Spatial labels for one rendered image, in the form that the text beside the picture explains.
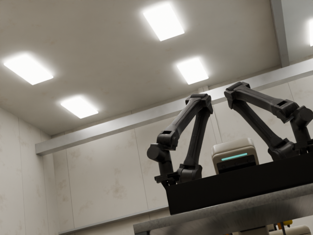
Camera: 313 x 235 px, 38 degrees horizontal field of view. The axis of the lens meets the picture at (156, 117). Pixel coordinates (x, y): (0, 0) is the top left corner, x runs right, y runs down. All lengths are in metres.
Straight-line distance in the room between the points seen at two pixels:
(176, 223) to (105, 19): 8.98
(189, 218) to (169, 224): 0.07
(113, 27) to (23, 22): 1.95
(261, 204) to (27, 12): 8.78
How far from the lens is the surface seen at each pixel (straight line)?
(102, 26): 10.44
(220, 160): 2.16
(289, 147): 2.12
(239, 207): 1.41
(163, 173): 1.88
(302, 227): 2.42
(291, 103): 1.93
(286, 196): 1.42
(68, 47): 11.00
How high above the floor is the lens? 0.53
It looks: 23 degrees up
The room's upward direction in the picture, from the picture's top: 11 degrees counter-clockwise
